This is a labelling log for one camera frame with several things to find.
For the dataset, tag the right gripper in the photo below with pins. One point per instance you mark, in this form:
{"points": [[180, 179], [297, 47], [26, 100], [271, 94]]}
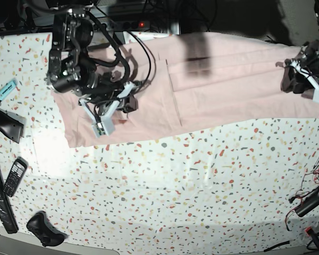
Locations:
{"points": [[99, 90]]}

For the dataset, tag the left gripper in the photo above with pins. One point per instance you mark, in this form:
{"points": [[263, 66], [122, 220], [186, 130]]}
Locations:
{"points": [[302, 74]]}

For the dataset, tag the pink T-shirt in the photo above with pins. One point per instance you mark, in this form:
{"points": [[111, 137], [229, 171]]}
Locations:
{"points": [[196, 81]]}

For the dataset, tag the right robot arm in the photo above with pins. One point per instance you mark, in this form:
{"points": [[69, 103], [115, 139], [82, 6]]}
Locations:
{"points": [[73, 31]]}

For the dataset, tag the power strip with red light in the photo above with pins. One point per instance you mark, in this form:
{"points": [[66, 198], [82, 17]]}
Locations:
{"points": [[126, 25]]}

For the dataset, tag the black handheld device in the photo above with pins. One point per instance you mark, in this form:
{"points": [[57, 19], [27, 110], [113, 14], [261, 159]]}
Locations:
{"points": [[10, 127]]}

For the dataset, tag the black cylindrical device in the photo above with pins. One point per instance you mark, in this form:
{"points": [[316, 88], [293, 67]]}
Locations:
{"points": [[310, 203]]}

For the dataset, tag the black remote control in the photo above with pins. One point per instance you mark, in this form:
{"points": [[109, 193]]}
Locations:
{"points": [[15, 176]]}

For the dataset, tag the light blue highlighter marker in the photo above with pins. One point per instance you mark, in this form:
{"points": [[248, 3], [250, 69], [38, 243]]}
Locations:
{"points": [[7, 89]]}

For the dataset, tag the terrazzo patterned tablecloth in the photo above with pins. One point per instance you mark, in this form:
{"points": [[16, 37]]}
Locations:
{"points": [[223, 189]]}

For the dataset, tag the black game controller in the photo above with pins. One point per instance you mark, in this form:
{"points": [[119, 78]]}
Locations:
{"points": [[44, 231]]}

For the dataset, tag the red black clamp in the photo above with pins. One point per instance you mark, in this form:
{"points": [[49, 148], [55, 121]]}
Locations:
{"points": [[313, 236]]}

